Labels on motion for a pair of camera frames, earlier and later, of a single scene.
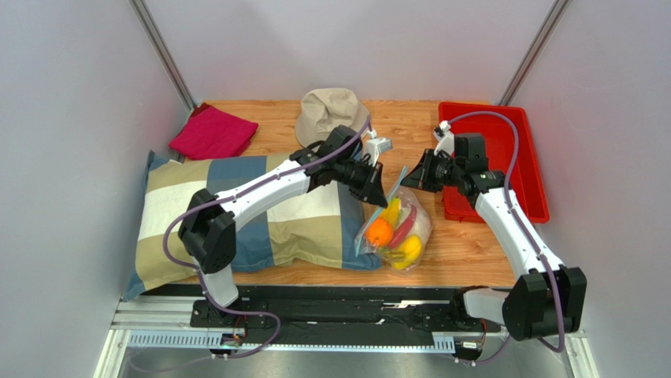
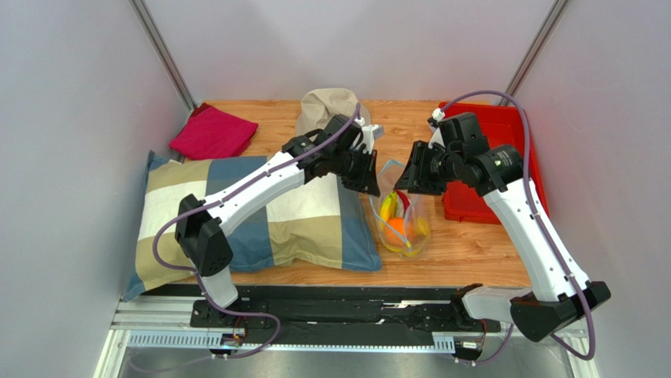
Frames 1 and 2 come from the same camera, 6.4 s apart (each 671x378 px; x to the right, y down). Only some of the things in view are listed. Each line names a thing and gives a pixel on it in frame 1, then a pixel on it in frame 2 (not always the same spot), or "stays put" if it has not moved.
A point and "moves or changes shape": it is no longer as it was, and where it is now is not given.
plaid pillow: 320,230 stays put
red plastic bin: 499,138 stays put
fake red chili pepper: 403,227 → 405,199
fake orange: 379,231 → 398,224
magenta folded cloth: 213,133 stays put
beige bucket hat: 323,110 stays put
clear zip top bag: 399,229 moves or changes shape
